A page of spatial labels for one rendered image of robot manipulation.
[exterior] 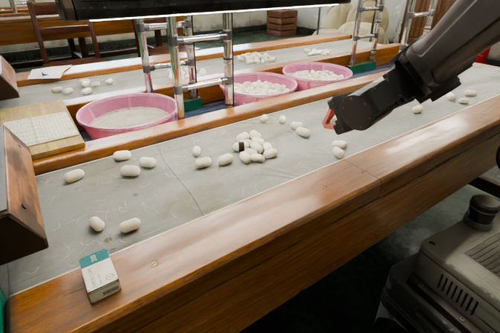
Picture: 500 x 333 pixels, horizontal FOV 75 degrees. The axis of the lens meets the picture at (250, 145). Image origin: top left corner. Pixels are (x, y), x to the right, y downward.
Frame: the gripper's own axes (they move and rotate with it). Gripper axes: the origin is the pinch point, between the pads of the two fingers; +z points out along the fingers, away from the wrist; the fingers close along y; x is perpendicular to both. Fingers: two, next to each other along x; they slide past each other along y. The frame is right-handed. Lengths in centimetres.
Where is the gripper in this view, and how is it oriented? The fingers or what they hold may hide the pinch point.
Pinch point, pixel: (326, 123)
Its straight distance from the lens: 70.0
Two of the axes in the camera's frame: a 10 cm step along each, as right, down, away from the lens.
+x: 3.5, 9.3, -1.1
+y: -8.4, 2.6, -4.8
